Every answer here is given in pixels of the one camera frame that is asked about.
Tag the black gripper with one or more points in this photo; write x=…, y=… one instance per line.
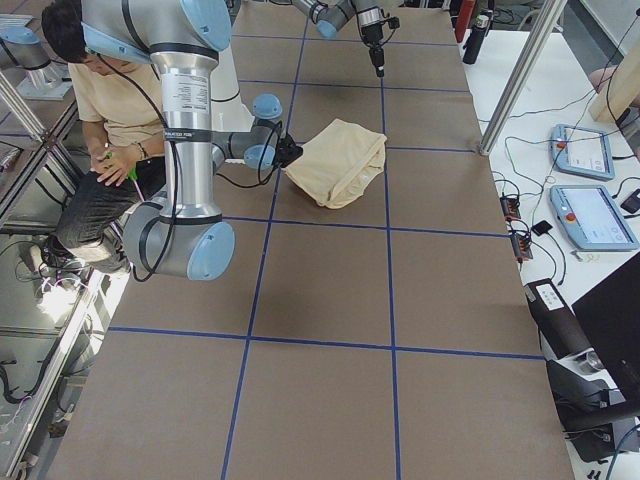
x=372, y=36
x=288, y=151

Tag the cream long-sleeve printed shirt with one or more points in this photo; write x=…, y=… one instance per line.
x=339, y=163

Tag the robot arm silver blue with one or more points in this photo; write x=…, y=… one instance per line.
x=182, y=231
x=330, y=19

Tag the black water bottle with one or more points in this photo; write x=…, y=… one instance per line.
x=475, y=39

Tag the red water bottle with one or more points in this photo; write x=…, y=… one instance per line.
x=463, y=18

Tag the seated person beige shirt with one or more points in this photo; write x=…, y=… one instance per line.
x=117, y=103

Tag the upper blue teach pendant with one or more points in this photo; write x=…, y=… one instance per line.
x=581, y=151

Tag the blue teach pendant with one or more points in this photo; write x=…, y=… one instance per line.
x=581, y=151
x=591, y=219

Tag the lower blue teach pendant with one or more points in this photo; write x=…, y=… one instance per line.
x=591, y=219

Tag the black cardboard tube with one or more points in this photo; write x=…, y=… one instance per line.
x=555, y=320

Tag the black monitor screen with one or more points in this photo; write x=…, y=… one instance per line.
x=608, y=314

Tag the aluminium frame post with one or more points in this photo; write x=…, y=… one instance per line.
x=532, y=49

